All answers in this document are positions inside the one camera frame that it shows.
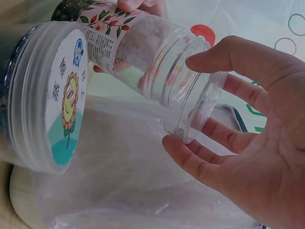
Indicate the tray with dark rim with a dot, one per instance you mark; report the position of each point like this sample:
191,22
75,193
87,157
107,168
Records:
231,117

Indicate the clear jar with floral label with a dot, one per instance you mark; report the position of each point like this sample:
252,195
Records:
152,59

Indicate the person's right hand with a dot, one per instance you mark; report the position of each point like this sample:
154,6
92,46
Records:
269,148

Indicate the dark round container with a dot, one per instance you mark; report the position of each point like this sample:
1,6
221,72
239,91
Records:
66,9

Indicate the person's left hand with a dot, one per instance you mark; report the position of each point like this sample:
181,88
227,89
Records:
152,9

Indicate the large jar with sunflower lid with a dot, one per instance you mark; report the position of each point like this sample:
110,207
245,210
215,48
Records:
45,95

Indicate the white rounded tray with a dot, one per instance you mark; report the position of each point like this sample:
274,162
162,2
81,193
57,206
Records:
22,190

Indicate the clear plastic bag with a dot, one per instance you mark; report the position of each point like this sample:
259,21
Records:
124,171

